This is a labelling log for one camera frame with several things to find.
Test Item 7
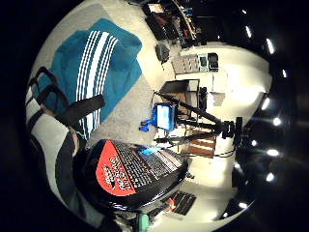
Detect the black container with red label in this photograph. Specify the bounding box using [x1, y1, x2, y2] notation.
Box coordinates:
[72, 138, 189, 213]

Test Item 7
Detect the teal towel with white stripes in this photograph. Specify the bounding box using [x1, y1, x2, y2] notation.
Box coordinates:
[38, 17, 143, 139]

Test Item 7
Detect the blue lit screen device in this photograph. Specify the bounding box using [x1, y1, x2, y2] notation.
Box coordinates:
[151, 101, 178, 131]

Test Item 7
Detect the small grey device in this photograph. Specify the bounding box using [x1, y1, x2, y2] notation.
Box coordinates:
[155, 43, 171, 64]

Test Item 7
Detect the black open box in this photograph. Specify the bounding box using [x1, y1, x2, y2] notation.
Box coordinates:
[159, 78, 201, 107]

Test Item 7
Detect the grey flat panel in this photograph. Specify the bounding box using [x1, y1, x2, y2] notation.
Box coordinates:
[171, 53, 201, 75]

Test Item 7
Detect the brown wooden slatted crate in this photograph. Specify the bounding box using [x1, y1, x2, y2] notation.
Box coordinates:
[186, 129, 217, 160]

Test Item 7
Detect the dark cluttered shelf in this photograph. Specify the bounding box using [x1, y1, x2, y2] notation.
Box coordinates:
[141, 1, 209, 50]

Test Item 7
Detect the green small object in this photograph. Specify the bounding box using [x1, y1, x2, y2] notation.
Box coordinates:
[136, 212, 152, 232]

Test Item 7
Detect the black flat ribbed pad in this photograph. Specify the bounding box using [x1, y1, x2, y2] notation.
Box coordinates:
[164, 189, 198, 217]

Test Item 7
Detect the black square case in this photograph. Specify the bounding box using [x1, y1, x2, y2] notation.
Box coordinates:
[207, 52, 220, 73]

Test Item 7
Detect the row of ceiling lamps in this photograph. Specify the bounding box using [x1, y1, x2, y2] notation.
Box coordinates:
[221, 9, 289, 218]

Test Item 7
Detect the blue cable plug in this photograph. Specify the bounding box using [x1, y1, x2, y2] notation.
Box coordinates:
[138, 119, 153, 132]

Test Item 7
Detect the black camera tripod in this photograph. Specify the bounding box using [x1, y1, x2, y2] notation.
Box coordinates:
[154, 91, 226, 144]

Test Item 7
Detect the black camera on tripod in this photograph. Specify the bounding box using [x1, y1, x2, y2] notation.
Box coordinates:
[221, 116, 245, 146]

